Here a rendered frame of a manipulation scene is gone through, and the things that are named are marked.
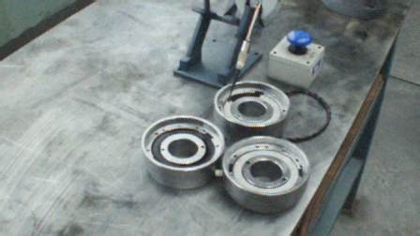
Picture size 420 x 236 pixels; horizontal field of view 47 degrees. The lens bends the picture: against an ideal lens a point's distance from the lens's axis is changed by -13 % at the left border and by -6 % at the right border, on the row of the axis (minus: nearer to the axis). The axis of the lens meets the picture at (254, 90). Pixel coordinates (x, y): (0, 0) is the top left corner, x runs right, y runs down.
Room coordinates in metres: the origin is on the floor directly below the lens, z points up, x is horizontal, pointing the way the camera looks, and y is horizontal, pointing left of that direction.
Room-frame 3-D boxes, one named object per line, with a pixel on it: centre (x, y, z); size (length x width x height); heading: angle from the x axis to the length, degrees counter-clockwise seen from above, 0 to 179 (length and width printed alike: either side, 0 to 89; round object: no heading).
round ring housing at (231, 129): (0.58, 0.00, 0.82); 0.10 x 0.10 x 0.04
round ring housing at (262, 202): (0.46, -0.02, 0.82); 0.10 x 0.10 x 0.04
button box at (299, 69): (0.74, -0.07, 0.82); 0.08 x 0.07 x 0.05; 157
